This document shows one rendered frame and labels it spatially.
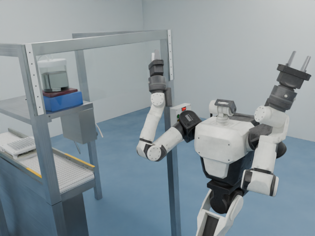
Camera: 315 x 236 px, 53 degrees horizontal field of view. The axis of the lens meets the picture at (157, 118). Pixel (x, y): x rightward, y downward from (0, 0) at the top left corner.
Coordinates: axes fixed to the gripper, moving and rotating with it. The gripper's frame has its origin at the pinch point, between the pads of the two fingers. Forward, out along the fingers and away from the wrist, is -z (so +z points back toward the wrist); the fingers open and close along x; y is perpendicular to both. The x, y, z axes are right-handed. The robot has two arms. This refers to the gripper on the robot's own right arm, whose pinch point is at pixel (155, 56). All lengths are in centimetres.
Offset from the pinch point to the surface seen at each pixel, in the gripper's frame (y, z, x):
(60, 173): 48, 58, -59
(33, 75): 59, 9, -6
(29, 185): 66, 64, -71
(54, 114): 50, 25, -25
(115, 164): -25, 60, -267
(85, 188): 33, 68, -54
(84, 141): 34, 39, -39
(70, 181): 42, 63, -46
